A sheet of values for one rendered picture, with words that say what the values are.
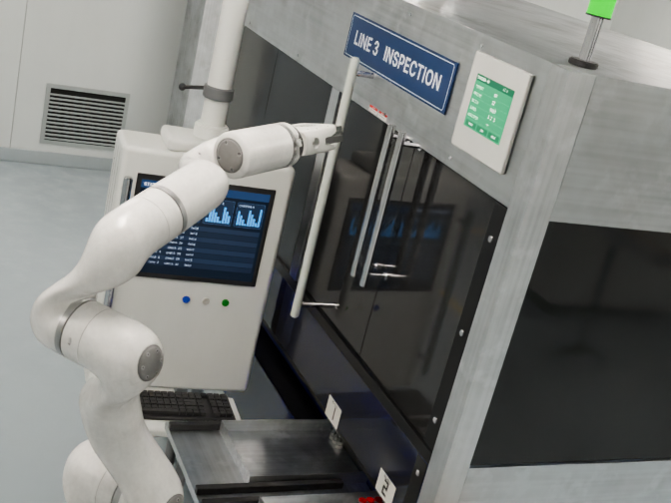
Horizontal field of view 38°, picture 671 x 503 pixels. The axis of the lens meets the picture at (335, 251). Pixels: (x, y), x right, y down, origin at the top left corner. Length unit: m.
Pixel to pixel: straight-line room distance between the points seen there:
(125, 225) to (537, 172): 0.84
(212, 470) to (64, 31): 5.09
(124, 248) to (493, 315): 0.85
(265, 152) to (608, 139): 0.70
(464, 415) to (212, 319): 1.07
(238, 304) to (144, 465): 1.27
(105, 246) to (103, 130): 6.01
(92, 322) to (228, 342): 1.50
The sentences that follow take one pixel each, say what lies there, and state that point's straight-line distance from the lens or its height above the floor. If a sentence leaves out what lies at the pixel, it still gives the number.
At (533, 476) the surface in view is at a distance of 2.33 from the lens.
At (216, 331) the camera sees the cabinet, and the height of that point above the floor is 1.01.
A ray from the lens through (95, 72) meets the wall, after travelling 7.35.
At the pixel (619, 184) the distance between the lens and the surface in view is 2.05.
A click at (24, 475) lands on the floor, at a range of 3.98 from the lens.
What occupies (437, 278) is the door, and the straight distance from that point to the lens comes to 2.21.
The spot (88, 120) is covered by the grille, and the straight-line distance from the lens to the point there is 7.43.
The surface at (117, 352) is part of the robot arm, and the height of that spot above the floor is 1.60.
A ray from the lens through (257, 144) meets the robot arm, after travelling 1.70.
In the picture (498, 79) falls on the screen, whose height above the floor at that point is 2.03.
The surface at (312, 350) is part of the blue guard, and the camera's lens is 2.78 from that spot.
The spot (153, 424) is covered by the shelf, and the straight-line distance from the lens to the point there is 2.85.
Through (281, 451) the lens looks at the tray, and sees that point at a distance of 2.69.
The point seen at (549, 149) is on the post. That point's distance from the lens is 1.92.
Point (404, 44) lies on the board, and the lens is 2.44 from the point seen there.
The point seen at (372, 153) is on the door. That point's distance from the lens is 2.54.
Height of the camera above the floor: 2.30
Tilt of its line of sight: 20 degrees down
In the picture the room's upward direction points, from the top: 14 degrees clockwise
